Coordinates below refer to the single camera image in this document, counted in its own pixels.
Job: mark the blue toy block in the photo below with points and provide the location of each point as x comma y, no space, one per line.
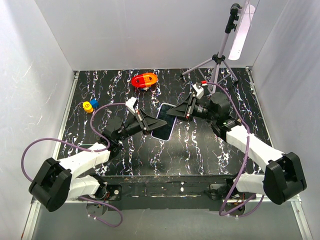
94,103

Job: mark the red orange toy boat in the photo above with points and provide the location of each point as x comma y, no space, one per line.
144,81

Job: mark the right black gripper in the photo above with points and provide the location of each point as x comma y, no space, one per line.
186,108

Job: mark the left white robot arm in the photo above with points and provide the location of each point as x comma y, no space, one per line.
99,153

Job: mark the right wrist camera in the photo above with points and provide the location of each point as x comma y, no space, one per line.
199,89

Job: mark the yellow toy block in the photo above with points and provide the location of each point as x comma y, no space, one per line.
88,108

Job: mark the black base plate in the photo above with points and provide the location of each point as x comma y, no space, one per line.
160,192

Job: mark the aluminium frame rail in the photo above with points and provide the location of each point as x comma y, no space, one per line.
50,185

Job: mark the lilac tripod stand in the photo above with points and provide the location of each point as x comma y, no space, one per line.
219,58

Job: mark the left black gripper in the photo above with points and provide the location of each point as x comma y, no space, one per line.
149,123

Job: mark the white light bar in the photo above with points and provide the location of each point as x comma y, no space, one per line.
242,30

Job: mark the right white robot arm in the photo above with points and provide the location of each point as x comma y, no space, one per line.
283,176

